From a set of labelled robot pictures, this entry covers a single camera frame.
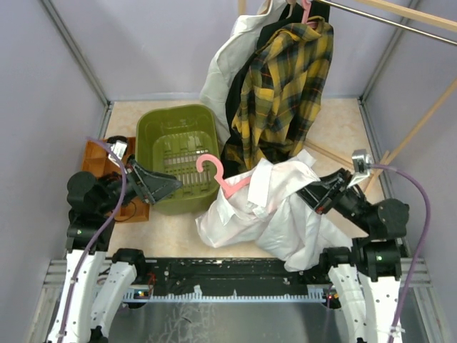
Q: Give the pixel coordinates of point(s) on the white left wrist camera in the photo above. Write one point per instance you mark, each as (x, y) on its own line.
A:
(119, 148)

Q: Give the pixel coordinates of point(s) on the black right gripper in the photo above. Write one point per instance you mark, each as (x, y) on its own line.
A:
(324, 192)

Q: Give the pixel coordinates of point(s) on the pink plastic hanger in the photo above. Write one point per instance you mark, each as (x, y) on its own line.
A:
(228, 189)

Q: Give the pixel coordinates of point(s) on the cream white hanging garment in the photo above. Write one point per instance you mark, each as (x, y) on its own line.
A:
(229, 59)

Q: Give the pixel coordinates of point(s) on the black hanging garment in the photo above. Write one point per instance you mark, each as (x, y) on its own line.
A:
(235, 93)

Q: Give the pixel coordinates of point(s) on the yellow plaid shirt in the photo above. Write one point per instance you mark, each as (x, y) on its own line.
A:
(282, 93)

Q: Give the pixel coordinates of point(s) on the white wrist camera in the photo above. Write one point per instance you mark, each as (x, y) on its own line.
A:
(362, 162)
(119, 148)

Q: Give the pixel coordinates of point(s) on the wooden rack frame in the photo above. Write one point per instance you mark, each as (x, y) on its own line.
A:
(389, 75)

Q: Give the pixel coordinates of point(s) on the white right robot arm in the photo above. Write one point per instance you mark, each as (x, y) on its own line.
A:
(367, 275)

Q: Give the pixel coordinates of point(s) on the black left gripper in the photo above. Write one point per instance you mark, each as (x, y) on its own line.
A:
(155, 186)

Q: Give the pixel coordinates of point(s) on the orange compartment tray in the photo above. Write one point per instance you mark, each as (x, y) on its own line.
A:
(97, 162)

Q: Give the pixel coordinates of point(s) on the green plastic basket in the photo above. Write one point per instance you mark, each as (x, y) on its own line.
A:
(170, 141)

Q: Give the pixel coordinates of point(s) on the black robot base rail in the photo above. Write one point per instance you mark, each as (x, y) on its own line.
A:
(227, 276)

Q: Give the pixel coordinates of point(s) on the white collared shirt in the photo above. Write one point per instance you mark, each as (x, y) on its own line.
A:
(269, 212)

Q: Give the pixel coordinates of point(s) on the pink hanger with plaid shirt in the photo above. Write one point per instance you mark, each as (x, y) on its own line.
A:
(306, 6)

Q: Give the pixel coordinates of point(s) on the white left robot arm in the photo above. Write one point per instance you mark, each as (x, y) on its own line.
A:
(84, 314)

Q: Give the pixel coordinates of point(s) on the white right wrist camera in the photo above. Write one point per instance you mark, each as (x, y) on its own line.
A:
(362, 162)

